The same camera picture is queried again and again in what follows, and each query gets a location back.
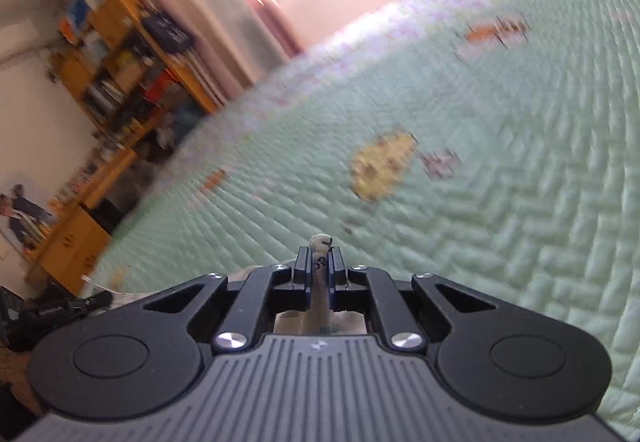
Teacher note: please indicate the navy hanging bag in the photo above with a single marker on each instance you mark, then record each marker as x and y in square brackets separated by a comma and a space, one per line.
[167, 30]

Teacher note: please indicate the wooden bookshelf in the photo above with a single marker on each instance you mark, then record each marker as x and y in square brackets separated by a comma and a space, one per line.
[125, 66]

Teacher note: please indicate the wall poster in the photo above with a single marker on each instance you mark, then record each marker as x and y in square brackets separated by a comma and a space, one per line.
[25, 219]

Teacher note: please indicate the green quilted bee blanket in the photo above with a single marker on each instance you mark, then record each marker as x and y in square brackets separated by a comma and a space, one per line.
[475, 171]

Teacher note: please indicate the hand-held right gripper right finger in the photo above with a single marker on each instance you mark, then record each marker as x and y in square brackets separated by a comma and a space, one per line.
[337, 272]

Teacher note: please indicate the red box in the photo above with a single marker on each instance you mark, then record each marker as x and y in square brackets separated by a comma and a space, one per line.
[162, 86]

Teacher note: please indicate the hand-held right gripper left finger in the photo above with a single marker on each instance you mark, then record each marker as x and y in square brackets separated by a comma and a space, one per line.
[302, 272]

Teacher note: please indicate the pink curtain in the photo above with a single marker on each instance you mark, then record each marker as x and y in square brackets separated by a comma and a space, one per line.
[215, 6]

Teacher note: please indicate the blue bag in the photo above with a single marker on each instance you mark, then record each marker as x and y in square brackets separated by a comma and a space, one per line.
[187, 124]

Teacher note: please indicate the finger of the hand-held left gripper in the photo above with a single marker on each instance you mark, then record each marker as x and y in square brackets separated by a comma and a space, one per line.
[70, 306]

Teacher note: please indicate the wooden desk with drawers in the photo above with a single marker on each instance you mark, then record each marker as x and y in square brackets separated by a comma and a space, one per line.
[75, 242]

